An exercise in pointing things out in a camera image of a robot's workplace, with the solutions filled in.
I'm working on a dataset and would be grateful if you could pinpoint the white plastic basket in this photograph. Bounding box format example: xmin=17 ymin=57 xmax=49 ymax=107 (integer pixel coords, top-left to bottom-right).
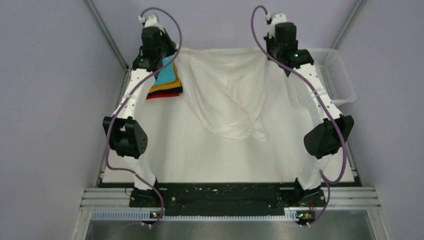
xmin=308 ymin=48 xmax=358 ymax=106

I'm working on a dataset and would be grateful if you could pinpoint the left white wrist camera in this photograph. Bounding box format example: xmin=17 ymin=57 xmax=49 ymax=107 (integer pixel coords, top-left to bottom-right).
xmin=138 ymin=14 xmax=164 ymax=31

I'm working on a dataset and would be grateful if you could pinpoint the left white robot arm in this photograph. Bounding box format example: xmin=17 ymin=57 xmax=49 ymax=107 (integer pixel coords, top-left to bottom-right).
xmin=102 ymin=26 xmax=178 ymax=207

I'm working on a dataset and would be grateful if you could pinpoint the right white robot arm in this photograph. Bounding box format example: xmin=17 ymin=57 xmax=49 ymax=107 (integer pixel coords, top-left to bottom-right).
xmin=264 ymin=22 xmax=354 ymax=206

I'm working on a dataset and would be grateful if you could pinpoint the aluminium frame rail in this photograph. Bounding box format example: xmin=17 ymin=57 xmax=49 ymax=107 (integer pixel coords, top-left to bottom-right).
xmin=80 ymin=187 xmax=382 ymax=210

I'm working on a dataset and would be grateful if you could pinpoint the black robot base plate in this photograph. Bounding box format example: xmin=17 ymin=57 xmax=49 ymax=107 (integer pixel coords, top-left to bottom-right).
xmin=129 ymin=182 xmax=325 ymax=217

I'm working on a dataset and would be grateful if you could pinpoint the folded cyan t shirt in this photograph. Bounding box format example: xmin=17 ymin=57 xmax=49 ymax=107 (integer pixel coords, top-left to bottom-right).
xmin=132 ymin=55 xmax=177 ymax=88

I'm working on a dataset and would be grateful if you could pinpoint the folded red t shirt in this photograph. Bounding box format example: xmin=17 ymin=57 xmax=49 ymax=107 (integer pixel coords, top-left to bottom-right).
xmin=146 ymin=93 xmax=180 ymax=100

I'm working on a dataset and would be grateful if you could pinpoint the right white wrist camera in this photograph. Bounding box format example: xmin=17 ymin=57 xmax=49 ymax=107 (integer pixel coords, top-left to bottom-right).
xmin=266 ymin=13 xmax=287 ymax=39

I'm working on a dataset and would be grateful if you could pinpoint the folded black t shirt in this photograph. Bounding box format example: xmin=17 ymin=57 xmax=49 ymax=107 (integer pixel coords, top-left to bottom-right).
xmin=147 ymin=87 xmax=183 ymax=96

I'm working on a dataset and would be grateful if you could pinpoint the white t shirt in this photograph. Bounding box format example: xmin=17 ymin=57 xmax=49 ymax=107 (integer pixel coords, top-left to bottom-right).
xmin=174 ymin=47 xmax=313 ymax=143

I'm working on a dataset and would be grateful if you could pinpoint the white slotted cable duct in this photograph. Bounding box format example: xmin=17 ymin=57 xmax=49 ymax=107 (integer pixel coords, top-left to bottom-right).
xmin=91 ymin=209 xmax=312 ymax=222

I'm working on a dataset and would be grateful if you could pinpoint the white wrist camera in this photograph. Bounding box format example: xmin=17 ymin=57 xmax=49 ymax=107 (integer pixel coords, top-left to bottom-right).
xmin=266 ymin=13 xmax=287 ymax=39
xmin=138 ymin=14 xmax=164 ymax=31

